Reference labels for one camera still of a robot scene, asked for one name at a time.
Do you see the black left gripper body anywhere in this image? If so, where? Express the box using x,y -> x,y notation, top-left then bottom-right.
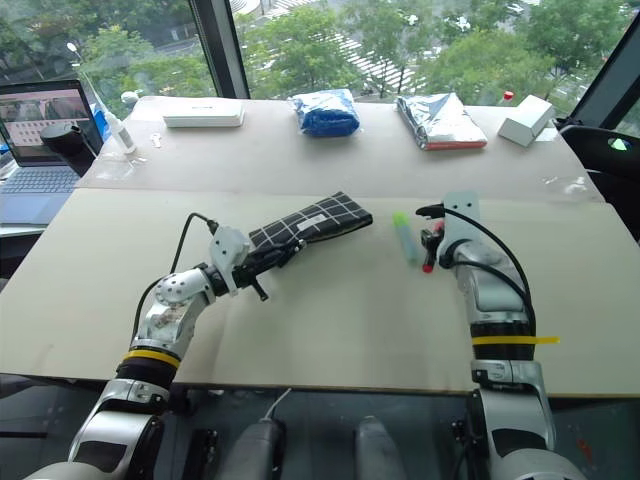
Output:
231,243 -> 287,292

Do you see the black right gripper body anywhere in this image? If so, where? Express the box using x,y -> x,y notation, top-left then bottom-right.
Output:
432,213 -> 450,264

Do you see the black grid pencil pouch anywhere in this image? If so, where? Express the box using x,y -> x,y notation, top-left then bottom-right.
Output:
239,190 -> 375,272

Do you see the green highlighter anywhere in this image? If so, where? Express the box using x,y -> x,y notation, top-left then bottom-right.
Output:
391,211 -> 419,266

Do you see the silver foil packet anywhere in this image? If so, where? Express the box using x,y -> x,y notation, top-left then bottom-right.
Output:
395,92 -> 489,152

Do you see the small white carton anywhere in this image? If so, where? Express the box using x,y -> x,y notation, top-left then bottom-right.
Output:
496,95 -> 556,148

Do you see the yellow tape band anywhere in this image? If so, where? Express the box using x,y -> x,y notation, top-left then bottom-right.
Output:
121,349 -> 180,370

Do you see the clear plastic wrapper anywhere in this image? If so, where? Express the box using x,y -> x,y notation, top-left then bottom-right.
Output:
93,153 -> 147,182
541,173 -> 592,202

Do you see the blue plastic packet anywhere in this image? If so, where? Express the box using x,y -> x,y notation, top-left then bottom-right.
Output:
288,89 -> 362,138

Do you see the flat white box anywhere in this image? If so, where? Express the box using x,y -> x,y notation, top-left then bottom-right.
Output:
161,101 -> 247,130

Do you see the small white bottle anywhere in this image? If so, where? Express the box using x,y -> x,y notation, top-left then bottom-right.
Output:
101,110 -> 138,154

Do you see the black cylindrical speaker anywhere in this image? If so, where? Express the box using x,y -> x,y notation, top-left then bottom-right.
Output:
39,124 -> 97,179

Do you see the open laptop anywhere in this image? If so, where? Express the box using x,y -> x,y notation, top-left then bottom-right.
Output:
0,79 -> 105,227

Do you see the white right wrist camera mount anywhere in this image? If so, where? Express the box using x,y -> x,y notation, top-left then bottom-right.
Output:
437,190 -> 481,267

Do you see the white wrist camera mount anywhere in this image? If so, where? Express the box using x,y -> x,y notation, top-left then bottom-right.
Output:
208,226 -> 252,297
437,190 -> 481,267

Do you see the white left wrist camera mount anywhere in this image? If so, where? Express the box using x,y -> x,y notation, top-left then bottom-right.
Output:
208,226 -> 252,297

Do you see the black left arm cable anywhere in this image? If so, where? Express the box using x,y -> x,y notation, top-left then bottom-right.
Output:
133,212 -> 221,332

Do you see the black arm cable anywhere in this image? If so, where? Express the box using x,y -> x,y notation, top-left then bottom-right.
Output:
133,212 -> 221,332
441,207 -> 538,352

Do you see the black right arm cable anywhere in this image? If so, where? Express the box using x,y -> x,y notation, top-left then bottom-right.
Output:
441,207 -> 538,352

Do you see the thin white cable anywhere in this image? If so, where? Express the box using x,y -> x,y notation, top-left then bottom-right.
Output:
266,386 -> 293,422

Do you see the dark window frame post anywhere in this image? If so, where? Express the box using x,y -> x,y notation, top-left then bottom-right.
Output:
573,37 -> 640,132
188,0 -> 252,100

